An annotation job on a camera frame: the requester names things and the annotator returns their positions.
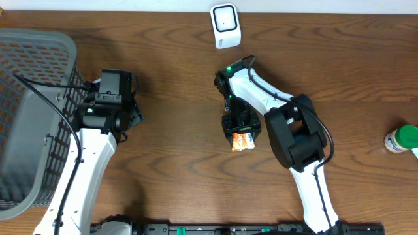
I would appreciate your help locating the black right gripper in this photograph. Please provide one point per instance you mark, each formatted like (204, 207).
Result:
(253, 126)

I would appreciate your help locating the small orange snack box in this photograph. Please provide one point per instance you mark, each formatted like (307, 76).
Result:
(242, 142)

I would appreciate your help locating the green lid jar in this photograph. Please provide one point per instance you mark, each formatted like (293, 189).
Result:
(402, 139)

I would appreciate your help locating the light green tissue pack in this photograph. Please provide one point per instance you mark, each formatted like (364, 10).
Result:
(415, 152)

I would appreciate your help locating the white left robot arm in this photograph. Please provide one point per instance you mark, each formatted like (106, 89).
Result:
(99, 124)

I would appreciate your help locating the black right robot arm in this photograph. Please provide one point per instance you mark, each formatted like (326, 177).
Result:
(297, 136)

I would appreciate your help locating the white barcode scanner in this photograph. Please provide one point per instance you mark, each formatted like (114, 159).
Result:
(226, 25)

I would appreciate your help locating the dark grey plastic basket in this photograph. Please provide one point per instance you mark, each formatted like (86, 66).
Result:
(34, 138)

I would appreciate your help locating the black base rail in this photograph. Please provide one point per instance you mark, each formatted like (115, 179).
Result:
(284, 228)

